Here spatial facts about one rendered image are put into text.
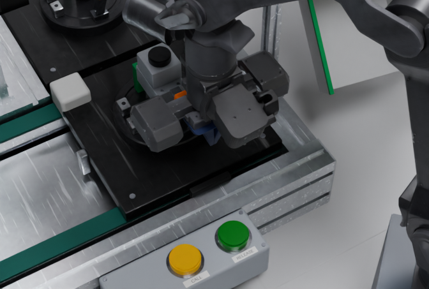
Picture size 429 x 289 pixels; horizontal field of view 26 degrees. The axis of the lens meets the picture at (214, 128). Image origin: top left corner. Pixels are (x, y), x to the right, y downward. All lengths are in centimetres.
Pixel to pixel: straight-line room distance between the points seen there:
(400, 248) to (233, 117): 25
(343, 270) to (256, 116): 35
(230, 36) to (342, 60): 37
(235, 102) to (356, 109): 46
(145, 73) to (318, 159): 26
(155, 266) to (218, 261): 8
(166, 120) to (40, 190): 31
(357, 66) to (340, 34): 5
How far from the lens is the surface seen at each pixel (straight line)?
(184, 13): 94
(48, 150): 135
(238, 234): 118
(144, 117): 106
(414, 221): 97
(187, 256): 117
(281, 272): 129
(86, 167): 129
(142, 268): 118
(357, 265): 131
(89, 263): 119
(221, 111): 102
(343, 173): 139
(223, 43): 98
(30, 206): 130
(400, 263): 108
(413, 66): 81
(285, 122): 132
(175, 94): 118
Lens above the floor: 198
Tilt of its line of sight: 52 degrees down
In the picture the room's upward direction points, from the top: straight up
